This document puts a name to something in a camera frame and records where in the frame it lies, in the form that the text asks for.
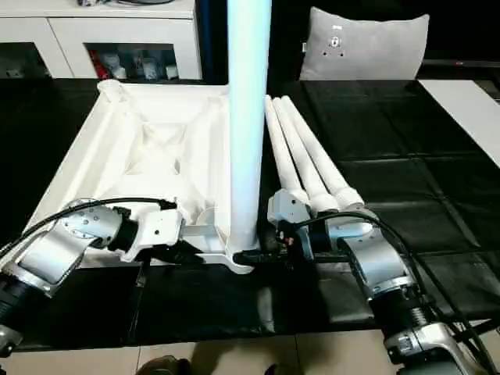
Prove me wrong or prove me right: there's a white board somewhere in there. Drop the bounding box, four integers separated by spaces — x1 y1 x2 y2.
417 79 500 167

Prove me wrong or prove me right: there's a dark blue cabinet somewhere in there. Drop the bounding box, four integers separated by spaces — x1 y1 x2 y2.
194 0 313 85

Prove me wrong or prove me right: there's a black mat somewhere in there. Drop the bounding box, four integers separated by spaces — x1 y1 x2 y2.
0 77 500 351

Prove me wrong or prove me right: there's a grey cushion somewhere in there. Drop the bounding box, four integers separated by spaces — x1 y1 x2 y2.
298 6 430 82

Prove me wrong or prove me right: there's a white cabinet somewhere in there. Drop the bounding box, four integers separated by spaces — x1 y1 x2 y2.
0 0 204 81

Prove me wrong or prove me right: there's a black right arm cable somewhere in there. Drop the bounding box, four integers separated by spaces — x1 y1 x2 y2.
298 210 500 375

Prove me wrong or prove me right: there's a black bar red light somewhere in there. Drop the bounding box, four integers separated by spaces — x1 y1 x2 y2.
423 58 500 68

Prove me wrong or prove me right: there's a white plastic table top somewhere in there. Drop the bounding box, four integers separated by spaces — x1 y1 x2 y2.
25 79 271 277

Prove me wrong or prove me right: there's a dark grey bag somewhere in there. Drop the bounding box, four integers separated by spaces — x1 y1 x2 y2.
76 0 177 7

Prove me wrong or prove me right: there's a white plastic table leg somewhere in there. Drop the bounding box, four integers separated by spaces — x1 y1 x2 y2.
265 95 310 205
283 97 366 209
273 97 340 215
225 0 272 253

